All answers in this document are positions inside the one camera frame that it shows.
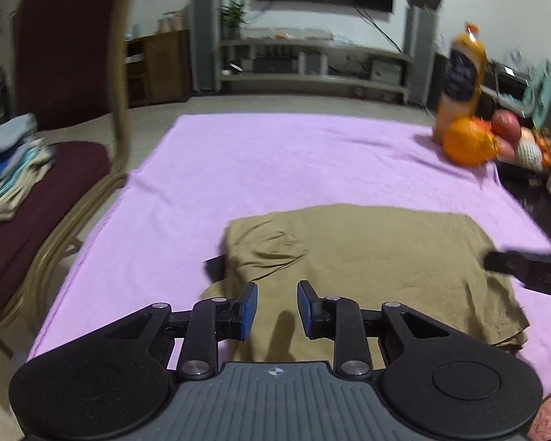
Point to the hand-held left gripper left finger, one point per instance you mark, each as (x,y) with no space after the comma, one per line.
(249,312)

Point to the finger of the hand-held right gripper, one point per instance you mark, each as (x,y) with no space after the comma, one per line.
(532,266)

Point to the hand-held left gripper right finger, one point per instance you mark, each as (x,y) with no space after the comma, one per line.
(306,312)

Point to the khaki pants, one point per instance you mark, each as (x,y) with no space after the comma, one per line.
(372,257)

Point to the pile of folded clothes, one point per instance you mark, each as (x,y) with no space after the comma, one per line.
(13,165)

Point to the fruit in white foam net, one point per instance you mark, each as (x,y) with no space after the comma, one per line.
(528,151)

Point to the pale red apple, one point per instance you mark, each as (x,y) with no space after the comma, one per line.
(503,149)

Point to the large bumpy orange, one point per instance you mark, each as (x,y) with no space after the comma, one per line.
(468,142)

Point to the dark red apple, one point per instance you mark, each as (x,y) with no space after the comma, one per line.
(505,124)

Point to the purple towel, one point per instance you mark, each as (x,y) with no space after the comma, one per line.
(280,165)

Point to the teal cloth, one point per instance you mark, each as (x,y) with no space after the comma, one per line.
(539,92)

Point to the orange juice bottle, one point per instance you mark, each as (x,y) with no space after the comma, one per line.
(461,73)

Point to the grey television stand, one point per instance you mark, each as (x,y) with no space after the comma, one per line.
(312,78)

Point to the grey tower speaker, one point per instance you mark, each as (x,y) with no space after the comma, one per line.
(206,41)
(420,55)

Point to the small grey speaker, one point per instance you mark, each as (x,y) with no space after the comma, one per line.
(312,63)

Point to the brown wooden cabinet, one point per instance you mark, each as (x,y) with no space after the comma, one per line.
(165,69)

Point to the green potted plant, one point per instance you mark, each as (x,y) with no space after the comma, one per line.
(234,18)

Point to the small blue container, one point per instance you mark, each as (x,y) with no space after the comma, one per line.
(129,34)

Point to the maroon chair with gold frame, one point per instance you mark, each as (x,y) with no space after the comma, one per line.
(59,46)

